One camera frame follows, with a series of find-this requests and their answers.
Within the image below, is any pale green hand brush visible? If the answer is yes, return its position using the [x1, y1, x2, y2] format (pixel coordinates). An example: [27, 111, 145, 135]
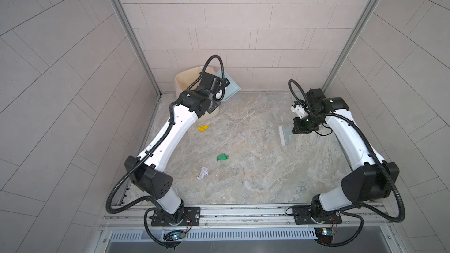
[278, 125, 293, 146]

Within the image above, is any right circuit board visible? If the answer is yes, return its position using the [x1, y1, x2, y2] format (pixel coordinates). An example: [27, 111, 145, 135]
[314, 227, 336, 246]

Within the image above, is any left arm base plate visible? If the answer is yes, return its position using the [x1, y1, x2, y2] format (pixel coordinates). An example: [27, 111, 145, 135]
[151, 206, 201, 227]

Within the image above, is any cream plastic trash bin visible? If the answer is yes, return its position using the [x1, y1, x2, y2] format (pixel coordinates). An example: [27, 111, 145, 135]
[175, 66, 220, 123]

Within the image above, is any left circuit board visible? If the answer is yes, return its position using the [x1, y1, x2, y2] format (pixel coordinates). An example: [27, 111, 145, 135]
[164, 230, 186, 242]

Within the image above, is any white paper scrap front left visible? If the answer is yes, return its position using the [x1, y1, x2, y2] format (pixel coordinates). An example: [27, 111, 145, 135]
[196, 167, 209, 180]

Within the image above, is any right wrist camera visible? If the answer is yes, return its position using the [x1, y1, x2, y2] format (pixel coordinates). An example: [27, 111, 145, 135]
[291, 101, 308, 119]

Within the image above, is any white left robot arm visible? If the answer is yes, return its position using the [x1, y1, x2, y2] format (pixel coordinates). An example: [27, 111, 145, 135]
[105, 55, 230, 224]

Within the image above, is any pale green dustpan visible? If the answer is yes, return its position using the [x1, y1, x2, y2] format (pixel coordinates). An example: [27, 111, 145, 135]
[222, 71, 241, 101]

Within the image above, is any aluminium front rail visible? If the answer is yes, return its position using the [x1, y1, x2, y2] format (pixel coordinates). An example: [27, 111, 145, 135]
[99, 204, 393, 242]

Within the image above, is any circuit board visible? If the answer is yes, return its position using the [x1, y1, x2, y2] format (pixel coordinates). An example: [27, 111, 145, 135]
[314, 227, 336, 246]
[164, 230, 186, 242]

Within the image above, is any green crumpled paper scrap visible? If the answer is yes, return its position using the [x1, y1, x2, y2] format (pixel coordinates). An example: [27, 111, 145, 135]
[216, 153, 229, 161]

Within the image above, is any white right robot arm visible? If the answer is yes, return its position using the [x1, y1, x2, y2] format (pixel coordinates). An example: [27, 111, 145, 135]
[288, 79, 405, 223]

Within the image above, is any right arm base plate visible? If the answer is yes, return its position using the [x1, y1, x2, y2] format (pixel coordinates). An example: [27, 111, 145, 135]
[285, 206, 342, 226]

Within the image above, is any yellow paper scrap near bin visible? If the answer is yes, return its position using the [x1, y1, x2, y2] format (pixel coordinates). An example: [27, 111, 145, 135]
[198, 125, 209, 132]

